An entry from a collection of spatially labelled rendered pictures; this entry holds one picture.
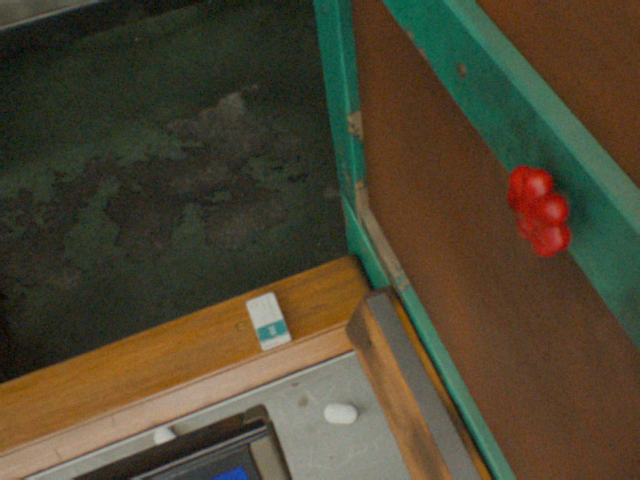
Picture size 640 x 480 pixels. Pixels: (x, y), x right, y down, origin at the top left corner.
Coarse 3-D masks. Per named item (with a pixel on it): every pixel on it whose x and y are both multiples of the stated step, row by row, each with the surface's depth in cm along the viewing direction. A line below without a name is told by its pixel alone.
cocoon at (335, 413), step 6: (330, 408) 79; (336, 408) 79; (342, 408) 78; (348, 408) 78; (324, 414) 79; (330, 414) 78; (336, 414) 78; (342, 414) 78; (348, 414) 78; (354, 414) 78; (330, 420) 79; (336, 420) 78; (342, 420) 78; (348, 420) 78
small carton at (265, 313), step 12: (252, 300) 85; (264, 300) 85; (252, 312) 84; (264, 312) 84; (276, 312) 84; (264, 324) 83; (276, 324) 83; (264, 336) 82; (276, 336) 82; (288, 336) 83; (264, 348) 83
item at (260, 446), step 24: (264, 408) 46; (192, 432) 46; (216, 432) 42; (240, 432) 41; (264, 432) 41; (144, 456) 43; (168, 456) 41; (192, 456) 41; (216, 456) 41; (240, 456) 41; (264, 456) 41
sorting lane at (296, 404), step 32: (352, 352) 84; (288, 384) 83; (320, 384) 83; (352, 384) 82; (192, 416) 82; (224, 416) 82; (288, 416) 81; (320, 416) 80; (384, 416) 80; (128, 448) 81; (288, 448) 79; (320, 448) 78; (352, 448) 78; (384, 448) 77
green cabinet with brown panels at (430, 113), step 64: (320, 0) 62; (384, 0) 46; (448, 0) 37; (512, 0) 33; (576, 0) 28; (384, 64) 56; (448, 64) 40; (512, 64) 34; (576, 64) 30; (384, 128) 62; (448, 128) 47; (512, 128) 35; (576, 128) 31; (384, 192) 70; (448, 192) 52; (576, 192) 31; (384, 256) 76; (448, 256) 57; (512, 256) 44; (576, 256) 33; (448, 320) 64; (512, 320) 48; (576, 320) 38; (448, 384) 67; (512, 384) 53; (576, 384) 42; (512, 448) 59; (576, 448) 45
